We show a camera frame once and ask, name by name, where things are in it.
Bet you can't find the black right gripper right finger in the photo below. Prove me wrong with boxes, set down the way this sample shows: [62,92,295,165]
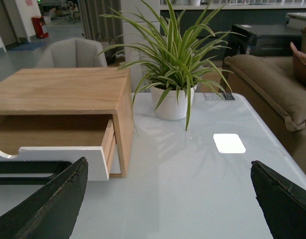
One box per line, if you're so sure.
[251,160,306,239]

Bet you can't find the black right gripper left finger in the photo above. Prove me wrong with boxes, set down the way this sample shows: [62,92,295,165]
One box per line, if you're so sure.
[0,157,88,239]

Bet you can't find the white drawer with black handle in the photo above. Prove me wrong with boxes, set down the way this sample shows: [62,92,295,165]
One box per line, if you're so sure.
[0,119,116,181]

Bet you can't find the wooden drawer cabinet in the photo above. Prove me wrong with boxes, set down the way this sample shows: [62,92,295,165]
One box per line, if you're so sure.
[0,67,134,178]

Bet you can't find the brown sofa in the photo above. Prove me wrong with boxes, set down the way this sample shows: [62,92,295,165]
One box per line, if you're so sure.
[222,54,306,175]

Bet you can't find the black label sticker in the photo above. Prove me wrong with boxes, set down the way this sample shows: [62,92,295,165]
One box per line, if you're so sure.
[204,93,235,100]

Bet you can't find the brown cushion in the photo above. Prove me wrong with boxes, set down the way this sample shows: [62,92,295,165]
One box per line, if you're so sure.
[290,42,306,86]

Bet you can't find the white plant pot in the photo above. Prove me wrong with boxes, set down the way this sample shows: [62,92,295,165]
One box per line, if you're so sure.
[151,87,188,120]

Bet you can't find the grey armchair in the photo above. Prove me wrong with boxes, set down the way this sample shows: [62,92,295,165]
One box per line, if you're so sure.
[35,38,108,68]

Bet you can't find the black cabinet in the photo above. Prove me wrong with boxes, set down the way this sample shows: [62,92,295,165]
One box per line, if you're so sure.
[224,24,302,57]

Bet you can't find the spider plant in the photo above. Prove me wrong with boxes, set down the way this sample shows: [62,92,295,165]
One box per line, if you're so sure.
[101,0,231,128]

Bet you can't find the red box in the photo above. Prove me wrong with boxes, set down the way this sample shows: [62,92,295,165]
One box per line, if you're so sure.
[31,16,48,38]

